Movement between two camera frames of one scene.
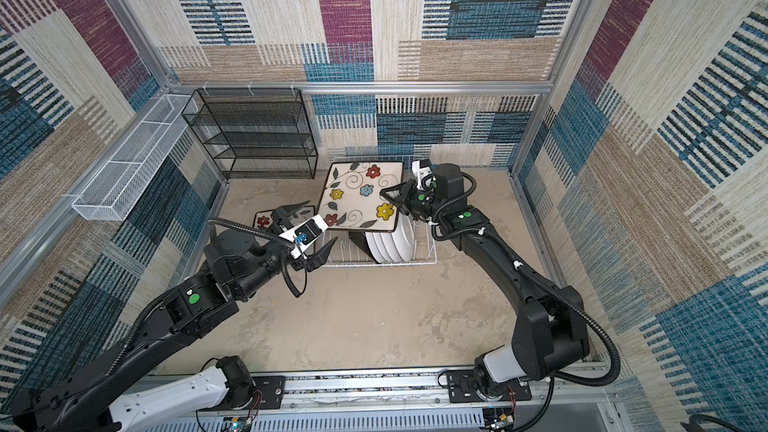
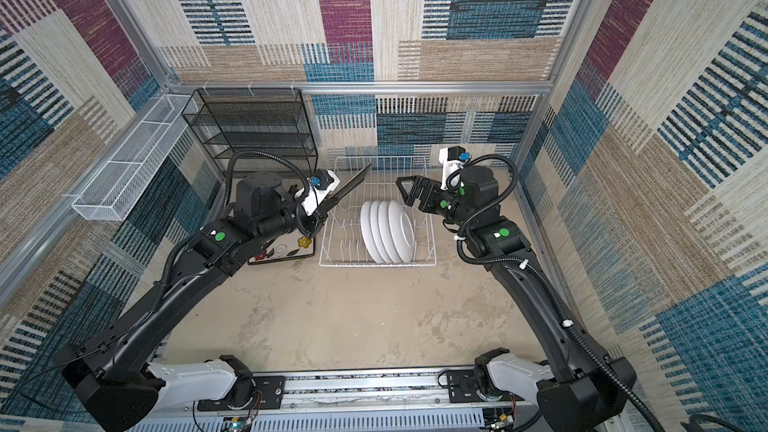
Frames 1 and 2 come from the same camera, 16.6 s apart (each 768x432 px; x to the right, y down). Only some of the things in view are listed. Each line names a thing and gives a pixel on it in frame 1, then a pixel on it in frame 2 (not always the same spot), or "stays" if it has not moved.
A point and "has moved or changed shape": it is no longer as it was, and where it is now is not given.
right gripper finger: x=389 y=197 -> x=419 y=186
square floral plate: x=351 y=197 has moved or changed shape
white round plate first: x=372 y=246 stays
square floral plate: x=360 y=239 -> x=350 y=183
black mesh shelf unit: x=255 y=133 stays
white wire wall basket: x=123 y=180 stays
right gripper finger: x=396 y=202 -> x=412 y=196
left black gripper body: x=298 y=265 -> x=310 y=224
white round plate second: x=380 y=249 stays
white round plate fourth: x=404 y=237 stays
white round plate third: x=390 y=249 stays
